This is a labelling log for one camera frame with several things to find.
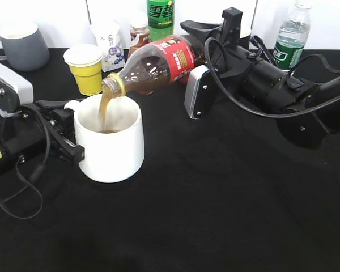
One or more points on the white blueberry drink carton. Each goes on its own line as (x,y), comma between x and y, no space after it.
(108,38)

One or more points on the brown iced tea bottle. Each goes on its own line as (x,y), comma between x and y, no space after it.
(154,65)

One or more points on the green sprite bottle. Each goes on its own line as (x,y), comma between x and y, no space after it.
(161,16)

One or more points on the clear water bottle green label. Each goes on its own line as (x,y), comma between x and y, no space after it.
(293,35)

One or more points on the grey ceramic mug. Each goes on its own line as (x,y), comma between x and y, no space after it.
(23,46)

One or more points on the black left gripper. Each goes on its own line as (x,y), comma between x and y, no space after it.
(30,130)

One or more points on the white ceramic mug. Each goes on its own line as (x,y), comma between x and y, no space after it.
(113,153)

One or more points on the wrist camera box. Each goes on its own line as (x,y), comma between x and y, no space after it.
(200,94)
(15,91)

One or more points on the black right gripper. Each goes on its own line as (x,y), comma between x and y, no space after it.
(249,81)

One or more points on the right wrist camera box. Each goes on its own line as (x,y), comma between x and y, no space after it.
(200,94)

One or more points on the small brown drink bottle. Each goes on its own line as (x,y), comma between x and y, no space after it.
(139,31)

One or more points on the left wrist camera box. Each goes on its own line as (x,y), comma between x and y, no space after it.
(15,91)

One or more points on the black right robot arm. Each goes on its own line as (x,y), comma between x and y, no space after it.
(305,112)

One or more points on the black tablecloth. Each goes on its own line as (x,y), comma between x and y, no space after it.
(225,193)

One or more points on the yellow paper cup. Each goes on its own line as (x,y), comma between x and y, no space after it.
(84,61)

